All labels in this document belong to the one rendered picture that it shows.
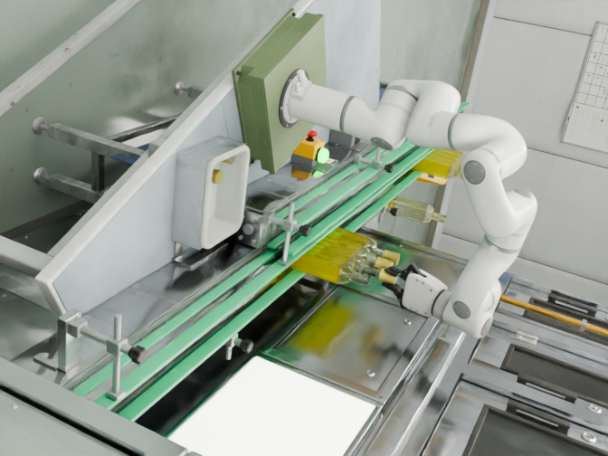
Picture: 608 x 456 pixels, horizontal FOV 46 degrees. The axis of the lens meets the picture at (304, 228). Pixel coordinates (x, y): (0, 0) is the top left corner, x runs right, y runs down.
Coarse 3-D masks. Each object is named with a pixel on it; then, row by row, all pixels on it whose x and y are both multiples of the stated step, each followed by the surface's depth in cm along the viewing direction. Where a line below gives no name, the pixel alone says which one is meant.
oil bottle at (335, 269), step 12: (312, 252) 190; (324, 252) 191; (300, 264) 191; (312, 264) 189; (324, 264) 187; (336, 264) 186; (348, 264) 187; (324, 276) 188; (336, 276) 187; (348, 276) 186
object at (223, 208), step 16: (240, 160) 170; (208, 176) 156; (224, 176) 173; (240, 176) 172; (208, 192) 157; (224, 192) 175; (240, 192) 173; (208, 208) 159; (224, 208) 176; (240, 208) 175; (208, 224) 173; (224, 224) 175; (240, 224) 176; (208, 240) 167
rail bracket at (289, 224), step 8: (264, 216) 176; (272, 216) 176; (288, 216) 174; (280, 224) 175; (288, 224) 173; (296, 224) 174; (304, 224) 173; (288, 232) 175; (304, 232) 172; (288, 240) 176; (288, 248) 177; (288, 264) 178
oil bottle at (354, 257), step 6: (318, 246) 194; (324, 246) 195; (330, 246) 195; (336, 246) 196; (330, 252) 192; (336, 252) 192; (342, 252) 193; (348, 252) 193; (354, 252) 194; (348, 258) 190; (354, 258) 191; (360, 258) 192; (354, 264) 190
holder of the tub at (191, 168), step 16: (208, 144) 165; (224, 144) 166; (240, 144) 168; (176, 160) 158; (192, 160) 157; (208, 160) 156; (176, 176) 160; (192, 176) 158; (176, 192) 161; (192, 192) 159; (176, 208) 163; (192, 208) 161; (176, 224) 165; (192, 224) 163; (176, 240) 166; (192, 240) 164; (176, 256) 170; (192, 256) 172
